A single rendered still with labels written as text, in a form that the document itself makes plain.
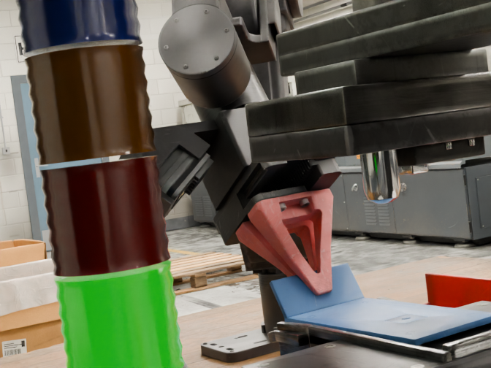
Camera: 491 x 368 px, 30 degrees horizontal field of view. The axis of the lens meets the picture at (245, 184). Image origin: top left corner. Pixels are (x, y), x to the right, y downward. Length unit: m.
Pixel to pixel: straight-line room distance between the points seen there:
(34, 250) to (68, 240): 4.37
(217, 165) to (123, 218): 0.43
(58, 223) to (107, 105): 0.04
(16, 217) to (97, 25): 11.28
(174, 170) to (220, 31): 0.10
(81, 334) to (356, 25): 0.29
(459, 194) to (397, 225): 0.93
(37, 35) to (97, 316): 0.09
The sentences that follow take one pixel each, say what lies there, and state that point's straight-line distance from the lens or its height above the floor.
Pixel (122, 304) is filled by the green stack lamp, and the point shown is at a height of 1.08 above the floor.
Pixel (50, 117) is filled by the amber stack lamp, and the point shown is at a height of 1.13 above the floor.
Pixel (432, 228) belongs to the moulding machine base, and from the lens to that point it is 7.84.
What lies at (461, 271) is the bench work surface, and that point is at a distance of 1.29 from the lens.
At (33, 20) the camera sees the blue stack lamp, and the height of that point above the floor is 1.16.
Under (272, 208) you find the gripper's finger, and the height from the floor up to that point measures 1.07.
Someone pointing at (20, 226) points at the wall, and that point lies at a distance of 11.58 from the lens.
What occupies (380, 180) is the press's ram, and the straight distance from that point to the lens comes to 0.49.
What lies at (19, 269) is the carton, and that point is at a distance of 4.56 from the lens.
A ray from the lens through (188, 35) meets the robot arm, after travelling 0.67.
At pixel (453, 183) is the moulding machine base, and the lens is 7.55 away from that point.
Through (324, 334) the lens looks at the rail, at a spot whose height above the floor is 0.99.
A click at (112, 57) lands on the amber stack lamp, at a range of 0.28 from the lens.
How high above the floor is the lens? 1.12
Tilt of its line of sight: 3 degrees down
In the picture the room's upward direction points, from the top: 7 degrees counter-clockwise
